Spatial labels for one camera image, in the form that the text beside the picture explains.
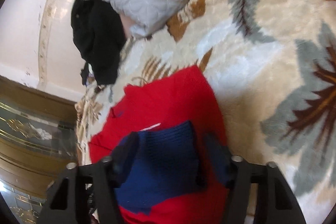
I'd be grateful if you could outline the red and blue knit sweater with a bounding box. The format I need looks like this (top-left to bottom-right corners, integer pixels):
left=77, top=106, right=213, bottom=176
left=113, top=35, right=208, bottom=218
left=89, top=66, right=227, bottom=223

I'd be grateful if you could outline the floral beige plush blanket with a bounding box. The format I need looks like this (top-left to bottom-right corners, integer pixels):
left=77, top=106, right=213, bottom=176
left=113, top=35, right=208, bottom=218
left=76, top=0, right=335, bottom=223

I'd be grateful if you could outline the black garment pile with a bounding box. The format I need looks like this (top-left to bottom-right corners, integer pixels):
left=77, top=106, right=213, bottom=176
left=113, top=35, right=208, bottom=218
left=71, top=0, right=126, bottom=85

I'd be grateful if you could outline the patterned cloth under black garment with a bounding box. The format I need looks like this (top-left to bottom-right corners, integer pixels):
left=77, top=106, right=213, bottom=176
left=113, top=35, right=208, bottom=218
left=80, top=62, right=96, bottom=86

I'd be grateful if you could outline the wooden glass-front cabinet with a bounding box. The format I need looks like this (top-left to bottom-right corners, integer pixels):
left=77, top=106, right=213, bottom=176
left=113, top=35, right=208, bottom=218
left=1, top=77, right=77, bottom=223

